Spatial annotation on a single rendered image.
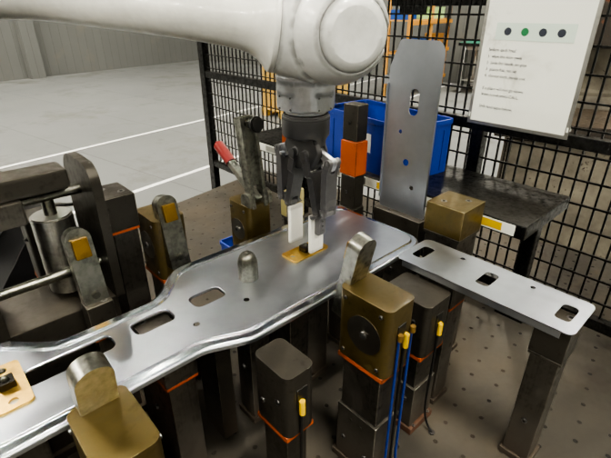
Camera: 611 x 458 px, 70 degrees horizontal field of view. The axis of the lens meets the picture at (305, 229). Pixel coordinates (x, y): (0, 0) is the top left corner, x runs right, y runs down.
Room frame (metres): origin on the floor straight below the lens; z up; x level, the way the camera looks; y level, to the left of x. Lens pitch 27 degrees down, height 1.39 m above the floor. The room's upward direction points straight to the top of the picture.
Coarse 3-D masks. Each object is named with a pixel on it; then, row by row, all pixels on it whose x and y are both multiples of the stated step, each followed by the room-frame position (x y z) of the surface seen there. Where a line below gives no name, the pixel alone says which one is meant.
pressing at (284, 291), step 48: (336, 240) 0.73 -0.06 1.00; (384, 240) 0.73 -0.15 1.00; (192, 288) 0.57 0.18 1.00; (240, 288) 0.57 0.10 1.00; (288, 288) 0.57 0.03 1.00; (96, 336) 0.46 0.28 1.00; (144, 336) 0.46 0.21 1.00; (192, 336) 0.46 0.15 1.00; (240, 336) 0.46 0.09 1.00; (48, 384) 0.37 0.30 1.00; (144, 384) 0.38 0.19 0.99; (0, 432) 0.31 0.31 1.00; (48, 432) 0.31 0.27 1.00
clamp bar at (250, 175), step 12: (240, 120) 0.79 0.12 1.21; (252, 120) 0.77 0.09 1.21; (240, 132) 0.79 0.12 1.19; (252, 132) 0.81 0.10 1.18; (240, 144) 0.79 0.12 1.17; (252, 144) 0.80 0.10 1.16; (240, 156) 0.79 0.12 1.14; (252, 156) 0.80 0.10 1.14; (252, 168) 0.79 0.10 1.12; (252, 180) 0.78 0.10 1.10; (264, 180) 0.79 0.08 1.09; (252, 192) 0.77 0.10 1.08; (264, 192) 0.79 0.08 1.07
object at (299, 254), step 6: (300, 246) 0.68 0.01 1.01; (306, 246) 0.68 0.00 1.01; (324, 246) 0.70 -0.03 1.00; (288, 252) 0.68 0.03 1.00; (294, 252) 0.68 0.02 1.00; (300, 252) 0.68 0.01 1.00; (306, 252) 0.68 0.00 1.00; (318, 252) 0.68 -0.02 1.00; (288, 258) 0.66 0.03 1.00; (294, 258) 0.66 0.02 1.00; (300, 258) 0.66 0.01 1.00
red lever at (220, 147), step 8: (216, 144) 0.87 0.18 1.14; (224, 144) 0.87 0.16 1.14; (224, 152) 0.85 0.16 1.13; (224, 160) 0.85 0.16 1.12; (232, 160) 0.84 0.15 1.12; (232, 168) 0.83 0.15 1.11; (240, 168) 0.83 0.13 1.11; (240, 176) 0.81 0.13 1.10; (256, 192) 0.79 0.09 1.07; (256, 200) 0.78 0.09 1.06
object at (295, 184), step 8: (288, 152) 0.69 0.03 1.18; (296, 152) 0.68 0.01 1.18; (288, 160) 0.69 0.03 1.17; (288, 168) 0.69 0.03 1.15; (296, 168) 0.69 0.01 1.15; (288, 176) 0.70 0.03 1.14; (296, 176) 0.69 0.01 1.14; (288, 184) 0.70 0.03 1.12; (296, 184) 0.70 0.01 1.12; (288, 192) 0.70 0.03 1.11; (296, 192) 0.70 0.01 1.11; (288, 200) 0.70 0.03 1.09
